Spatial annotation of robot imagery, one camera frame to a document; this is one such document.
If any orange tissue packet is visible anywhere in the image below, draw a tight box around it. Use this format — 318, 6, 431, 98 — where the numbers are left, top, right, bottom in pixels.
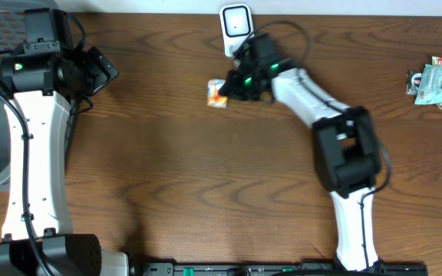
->
206, 79, 228, 109

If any teal plastic-wrapped packet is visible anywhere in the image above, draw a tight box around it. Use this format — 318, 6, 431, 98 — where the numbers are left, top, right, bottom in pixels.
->
414, 64, 442, 105

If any black-white right robot arm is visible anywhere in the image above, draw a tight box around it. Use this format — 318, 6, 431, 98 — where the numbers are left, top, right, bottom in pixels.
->
219, 34, 381, 271

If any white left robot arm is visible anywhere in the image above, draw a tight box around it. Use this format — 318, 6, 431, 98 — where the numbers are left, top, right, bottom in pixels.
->
0, 8, 136, 276

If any white barcode scanner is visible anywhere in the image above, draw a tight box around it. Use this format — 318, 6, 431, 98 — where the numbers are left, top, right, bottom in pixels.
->
219, 4, 254, 58

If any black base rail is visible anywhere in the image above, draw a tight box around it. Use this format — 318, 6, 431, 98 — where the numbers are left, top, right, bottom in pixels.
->
129, 261, 429, 276

